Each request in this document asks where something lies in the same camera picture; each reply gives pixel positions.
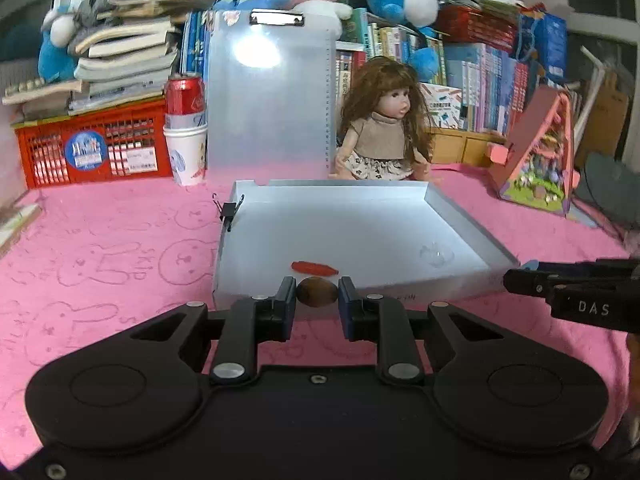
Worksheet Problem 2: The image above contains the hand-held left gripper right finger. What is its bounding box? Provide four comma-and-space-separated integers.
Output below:
338, 276, 507, 386

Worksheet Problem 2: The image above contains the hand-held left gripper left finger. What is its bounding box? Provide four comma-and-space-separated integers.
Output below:
129, 276, 297, 386

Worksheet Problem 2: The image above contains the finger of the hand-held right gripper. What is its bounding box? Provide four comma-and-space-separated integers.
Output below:
546, 281, 640, 333
504, 259, 640, 305

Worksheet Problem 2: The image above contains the brown round disc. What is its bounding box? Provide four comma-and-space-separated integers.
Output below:
296, 277, 339, 307

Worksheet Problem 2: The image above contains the white metal tray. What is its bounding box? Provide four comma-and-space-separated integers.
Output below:
212, 178, 521, 311

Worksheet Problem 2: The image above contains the red chili-shaped piece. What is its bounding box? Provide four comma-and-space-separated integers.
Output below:
291, 260, 340, 278

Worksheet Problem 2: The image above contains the clear plastic cap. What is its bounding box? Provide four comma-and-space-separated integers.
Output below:
420, 244, 453, 267

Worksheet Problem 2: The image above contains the black binder clip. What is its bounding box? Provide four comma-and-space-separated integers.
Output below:
211, 194, 246, 231

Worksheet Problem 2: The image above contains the pink toy house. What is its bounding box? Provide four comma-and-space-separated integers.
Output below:
487, 85, 581, 218

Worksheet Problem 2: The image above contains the dark grey round object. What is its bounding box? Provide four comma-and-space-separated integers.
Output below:
575, 152, 640, 226

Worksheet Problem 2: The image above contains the wooden box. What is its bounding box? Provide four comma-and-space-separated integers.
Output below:
430, 127, 508, 167

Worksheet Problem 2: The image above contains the brown cardboard piece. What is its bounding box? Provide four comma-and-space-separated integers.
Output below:
575, 45, 631, 171

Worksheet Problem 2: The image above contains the doll with brown hair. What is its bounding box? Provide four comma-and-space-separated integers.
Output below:
328, 56, 443, 183

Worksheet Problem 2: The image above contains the white paper cup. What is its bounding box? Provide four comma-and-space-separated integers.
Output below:
163, 122, 208, 187

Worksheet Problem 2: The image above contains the pink bunny print blanket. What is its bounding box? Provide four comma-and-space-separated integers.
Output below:
0, 162, 640, 466

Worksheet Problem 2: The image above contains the row of upright books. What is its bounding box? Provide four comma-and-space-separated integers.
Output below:
332, 7, 543, 136

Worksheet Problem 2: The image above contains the translucent plastic clipboard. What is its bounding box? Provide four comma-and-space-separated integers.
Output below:
206, 9, 337, 181

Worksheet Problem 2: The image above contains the blue carton box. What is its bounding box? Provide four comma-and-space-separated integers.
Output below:
517, 10, 568, 86

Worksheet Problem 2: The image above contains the red soda can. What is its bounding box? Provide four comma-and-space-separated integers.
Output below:
165, 73, 207, 131

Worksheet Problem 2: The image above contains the row of blue books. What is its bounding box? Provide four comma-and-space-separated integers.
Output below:
180, 10, 216, 83

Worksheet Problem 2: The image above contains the red plastic crate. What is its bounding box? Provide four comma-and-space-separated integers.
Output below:
14, 99, 173, 190

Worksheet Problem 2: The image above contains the flat book with pale cover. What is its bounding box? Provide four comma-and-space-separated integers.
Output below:
0, 202, 43, 256

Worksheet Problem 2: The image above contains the stack of worn books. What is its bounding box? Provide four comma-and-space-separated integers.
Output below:
2, 0, 196, 121

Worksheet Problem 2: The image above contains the blue and white plush toy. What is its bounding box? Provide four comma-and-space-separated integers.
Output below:
39, 5, 81, 82

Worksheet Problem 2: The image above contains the grey plush toy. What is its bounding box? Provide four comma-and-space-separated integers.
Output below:
75, 0, 133, 28

